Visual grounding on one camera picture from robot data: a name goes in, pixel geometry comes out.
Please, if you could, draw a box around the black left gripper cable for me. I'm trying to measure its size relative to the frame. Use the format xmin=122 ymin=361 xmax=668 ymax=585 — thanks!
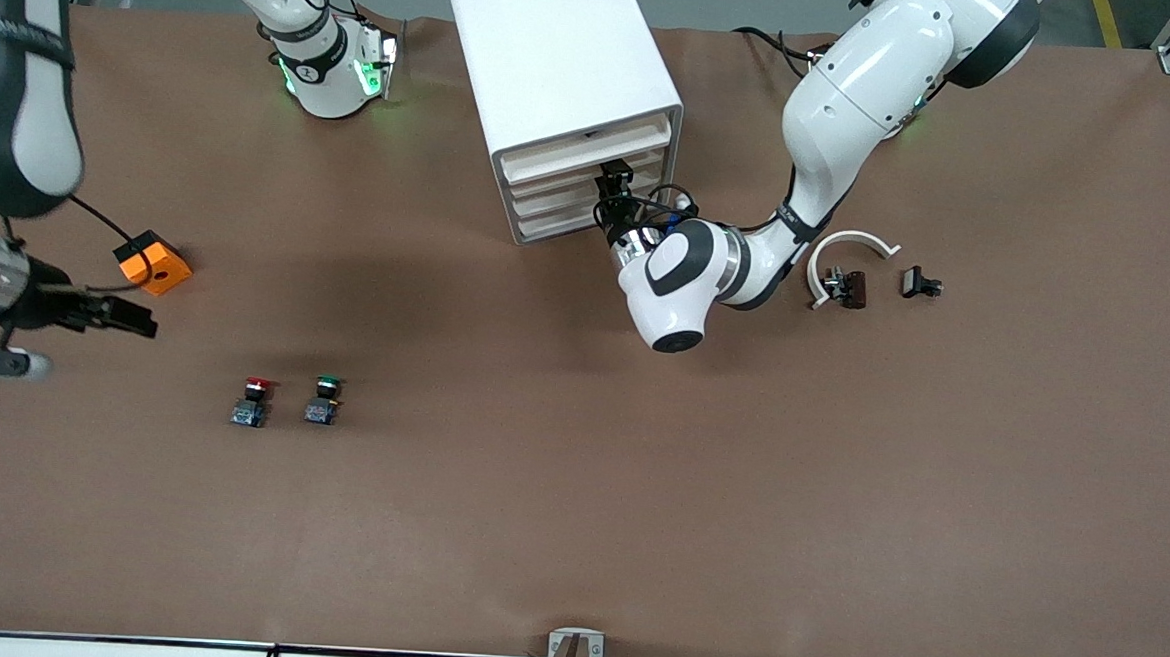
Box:
xmin=638 ymin=179 xmax=702 ymax=237

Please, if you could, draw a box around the grey mount bracket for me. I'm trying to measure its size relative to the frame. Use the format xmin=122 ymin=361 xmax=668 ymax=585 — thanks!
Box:
xmin=548 ymin=627 xmax=606 ymax=657

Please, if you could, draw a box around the dark brown small component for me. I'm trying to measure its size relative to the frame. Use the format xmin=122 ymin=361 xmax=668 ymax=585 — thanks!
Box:
xmin=822 ymin=267 xmax=870 ymax=310

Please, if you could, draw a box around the brown table cover mat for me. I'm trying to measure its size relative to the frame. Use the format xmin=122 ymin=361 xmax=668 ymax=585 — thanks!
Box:
xmin=0 ymin=0 xmax=1170 ymax=657

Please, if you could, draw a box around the black arm base cable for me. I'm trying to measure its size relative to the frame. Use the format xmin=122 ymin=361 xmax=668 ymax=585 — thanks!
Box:
xmin=730 ymin=24 xmax=824 ymax=81

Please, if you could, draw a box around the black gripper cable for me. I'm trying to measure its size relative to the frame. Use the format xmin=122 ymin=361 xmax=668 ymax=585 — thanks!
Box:
xmin=64 ymin=194 xmax=155 ymax=297
xmin=638 ymin=179 xmax=702 ymax=237

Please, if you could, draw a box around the green push button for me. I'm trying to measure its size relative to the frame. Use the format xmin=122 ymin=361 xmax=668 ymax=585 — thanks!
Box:
xmin=302 ymin=374 xmax=347 ymax=428

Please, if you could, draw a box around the small black clip component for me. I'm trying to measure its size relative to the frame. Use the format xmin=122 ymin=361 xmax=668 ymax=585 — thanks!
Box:
xmin=899 ymin=265 xmax=947 ymax=302

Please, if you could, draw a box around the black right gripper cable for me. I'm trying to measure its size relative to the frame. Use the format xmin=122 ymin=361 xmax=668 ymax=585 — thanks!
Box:
xmin=64 ymin=194 xmax=155 ymax=297

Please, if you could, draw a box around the red push button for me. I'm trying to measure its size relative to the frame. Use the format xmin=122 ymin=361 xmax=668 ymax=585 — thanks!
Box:
xmin=229 ymin=375 xmax=277 ymax=429

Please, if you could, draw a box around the orange and black box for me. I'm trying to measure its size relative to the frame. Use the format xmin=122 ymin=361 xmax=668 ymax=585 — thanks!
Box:
xmin=110 ymin=228 xmax=196 ymax=299

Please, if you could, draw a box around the white curved plastic ring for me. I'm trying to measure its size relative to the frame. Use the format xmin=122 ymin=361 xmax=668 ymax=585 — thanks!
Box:
xmin=804 ymin=227 xmax=902 ymax=315

